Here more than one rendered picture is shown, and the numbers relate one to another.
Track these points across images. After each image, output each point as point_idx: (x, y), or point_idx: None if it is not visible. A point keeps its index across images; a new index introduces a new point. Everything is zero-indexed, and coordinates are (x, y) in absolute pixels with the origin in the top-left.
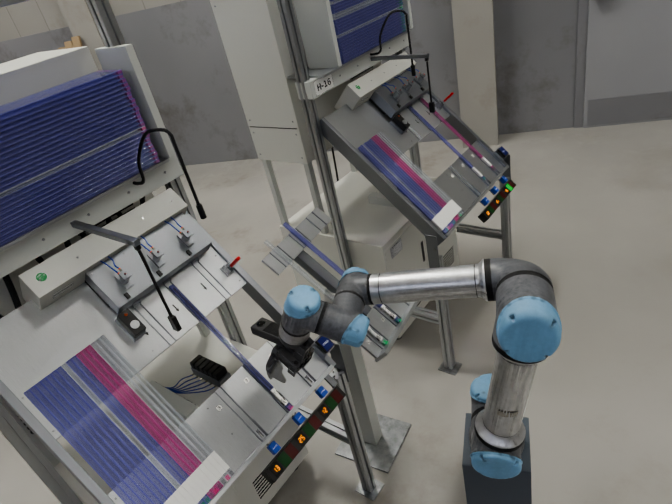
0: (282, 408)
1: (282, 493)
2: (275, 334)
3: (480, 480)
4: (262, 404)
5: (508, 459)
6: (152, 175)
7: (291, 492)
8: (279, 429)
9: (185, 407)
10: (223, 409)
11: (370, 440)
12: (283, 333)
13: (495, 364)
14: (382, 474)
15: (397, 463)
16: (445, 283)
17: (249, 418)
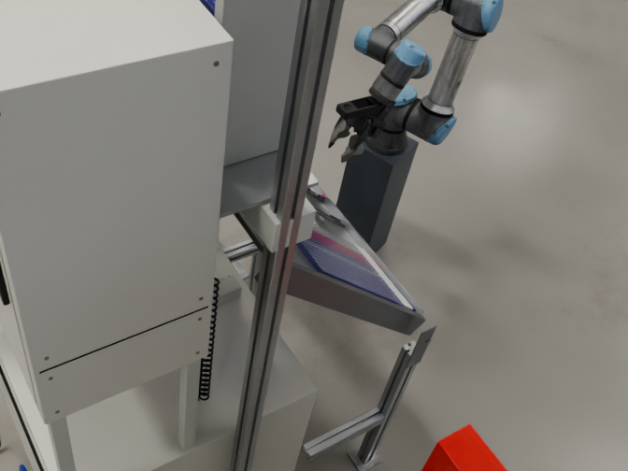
0: (320, 201)
1: None
2: (369, 105)
3: (395, 172)
4: (318, 204)
5: (456, 118)
6: None
7: None
8: (340, 211)
9: (226, 285)
10: (322, 218)
11: None
12: (395, 91)
13: (459, 50)
14: (248, 280)
15: (245, 265)
16: (425, 7)
17: (328, 217)
